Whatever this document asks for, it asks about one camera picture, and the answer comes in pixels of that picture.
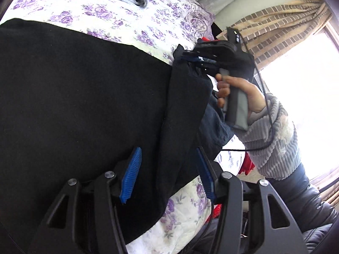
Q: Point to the small red item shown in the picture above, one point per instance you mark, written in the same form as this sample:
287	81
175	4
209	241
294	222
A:
207	40

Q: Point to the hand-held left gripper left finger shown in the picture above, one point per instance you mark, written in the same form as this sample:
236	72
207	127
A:
131	174

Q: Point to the person's right forearm grey sleeve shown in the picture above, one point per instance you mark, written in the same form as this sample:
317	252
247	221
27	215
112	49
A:
275	143

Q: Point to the person's right hand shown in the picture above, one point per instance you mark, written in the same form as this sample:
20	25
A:
254	98

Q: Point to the purple floral bedspread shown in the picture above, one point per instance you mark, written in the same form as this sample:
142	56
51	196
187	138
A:
132	21

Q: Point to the black pants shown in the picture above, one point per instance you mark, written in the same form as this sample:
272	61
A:
79	98

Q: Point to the beige brick-pattern curtain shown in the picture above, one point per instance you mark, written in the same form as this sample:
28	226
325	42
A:
278	21

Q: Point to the person's leg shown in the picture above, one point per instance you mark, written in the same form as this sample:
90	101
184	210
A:
304	203

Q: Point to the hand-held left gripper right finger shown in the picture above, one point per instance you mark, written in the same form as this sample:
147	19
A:
205	174

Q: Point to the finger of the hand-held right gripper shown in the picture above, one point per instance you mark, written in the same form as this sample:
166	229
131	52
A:
192	58

